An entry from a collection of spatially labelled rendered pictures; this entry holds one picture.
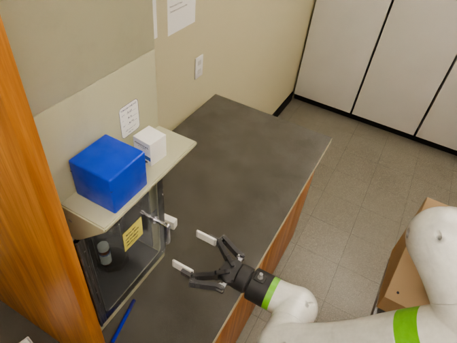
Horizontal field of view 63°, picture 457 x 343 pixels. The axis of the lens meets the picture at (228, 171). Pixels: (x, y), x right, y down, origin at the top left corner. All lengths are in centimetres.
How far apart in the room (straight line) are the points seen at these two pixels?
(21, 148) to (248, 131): 148
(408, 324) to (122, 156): 61
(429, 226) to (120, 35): 65
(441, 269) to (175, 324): 80
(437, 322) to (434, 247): 13
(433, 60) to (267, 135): 205
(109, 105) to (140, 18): 18
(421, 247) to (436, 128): 319
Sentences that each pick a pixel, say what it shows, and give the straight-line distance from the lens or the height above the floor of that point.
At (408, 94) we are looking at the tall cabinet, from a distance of 377.
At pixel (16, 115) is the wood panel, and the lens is 53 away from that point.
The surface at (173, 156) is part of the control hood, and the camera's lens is 87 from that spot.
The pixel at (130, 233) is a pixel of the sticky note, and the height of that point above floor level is 125.
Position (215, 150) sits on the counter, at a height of 94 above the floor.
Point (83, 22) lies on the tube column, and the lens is 69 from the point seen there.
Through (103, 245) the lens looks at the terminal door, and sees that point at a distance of 98.
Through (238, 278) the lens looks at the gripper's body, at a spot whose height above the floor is 117.
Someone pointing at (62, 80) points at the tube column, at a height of 174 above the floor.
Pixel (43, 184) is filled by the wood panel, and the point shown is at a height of 167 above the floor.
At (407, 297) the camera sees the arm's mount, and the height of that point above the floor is 103.
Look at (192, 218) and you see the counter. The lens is 148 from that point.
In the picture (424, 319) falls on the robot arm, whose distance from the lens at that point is 79.
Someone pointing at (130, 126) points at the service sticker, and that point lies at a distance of 87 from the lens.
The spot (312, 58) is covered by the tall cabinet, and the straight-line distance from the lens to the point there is 383.
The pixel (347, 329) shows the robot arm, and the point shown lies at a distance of 86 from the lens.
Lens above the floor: 208
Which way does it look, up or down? 43 degrees down
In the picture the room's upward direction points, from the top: 7 degrees clockwise
